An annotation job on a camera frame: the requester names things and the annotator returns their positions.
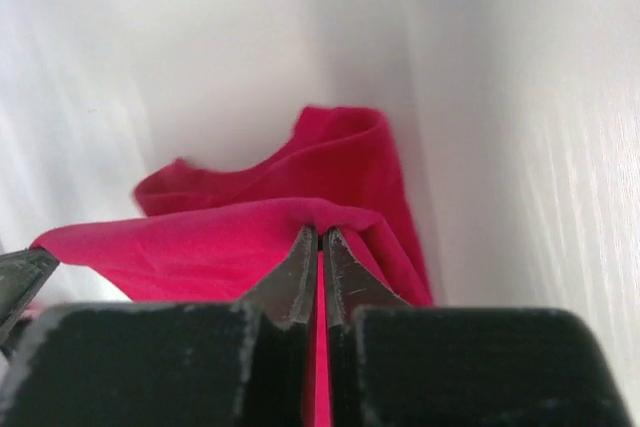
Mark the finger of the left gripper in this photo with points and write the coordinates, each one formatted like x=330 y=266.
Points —
x=23 y=274

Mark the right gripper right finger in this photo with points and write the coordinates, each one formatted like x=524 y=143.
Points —
x=392 y=364

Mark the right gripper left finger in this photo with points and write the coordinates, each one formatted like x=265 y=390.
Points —
x=248 y=362

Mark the red t-shirt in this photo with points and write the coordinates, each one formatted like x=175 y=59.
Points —
x=210 y=237

